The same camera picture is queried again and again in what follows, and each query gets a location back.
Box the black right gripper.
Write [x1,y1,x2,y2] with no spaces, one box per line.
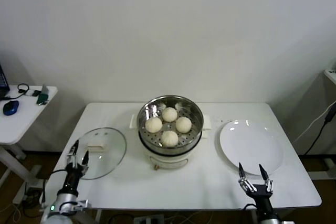
[237,162,274,212]

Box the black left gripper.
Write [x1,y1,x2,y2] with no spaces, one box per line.
[64,140,90,194]

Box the glass lid with cream handle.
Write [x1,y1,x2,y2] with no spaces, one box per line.
[67,127,128,180]

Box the white steamed baozi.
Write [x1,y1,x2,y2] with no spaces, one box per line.
[145,117,163,133]
[161,130,180,148]
[162,106,179,122]
[175,116,192,133]

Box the perforated steel steamer basket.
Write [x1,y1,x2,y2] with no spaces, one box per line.
[130,94,212,149]

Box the large white plate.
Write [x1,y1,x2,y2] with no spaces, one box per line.
[216,119,285,177]

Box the white side table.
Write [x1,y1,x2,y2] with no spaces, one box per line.
[0,84,58,196]

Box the green flat gadget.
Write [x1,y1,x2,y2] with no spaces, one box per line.
[36,84,50,106]

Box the blue computer mouse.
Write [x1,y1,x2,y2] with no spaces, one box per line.
[3,100,20,116]

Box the cream electric cooker pot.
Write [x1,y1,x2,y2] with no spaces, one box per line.
[138,129,209,172]

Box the computer monitor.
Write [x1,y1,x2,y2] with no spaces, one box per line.
[0,62,11,101]

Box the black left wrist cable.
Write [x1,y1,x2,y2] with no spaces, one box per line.
[41,170,69,208]

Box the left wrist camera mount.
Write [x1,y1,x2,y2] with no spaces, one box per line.
[59,199,89,214]

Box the floor cable bundle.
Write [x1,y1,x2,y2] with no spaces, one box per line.
[14,182,50,224]

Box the white wall cable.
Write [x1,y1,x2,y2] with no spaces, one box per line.
[292,100,335,143]

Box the black looped cable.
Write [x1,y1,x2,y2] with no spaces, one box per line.
[17,83,30,98]

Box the black power cable with plug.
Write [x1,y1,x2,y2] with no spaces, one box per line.
[303,102,336,156]

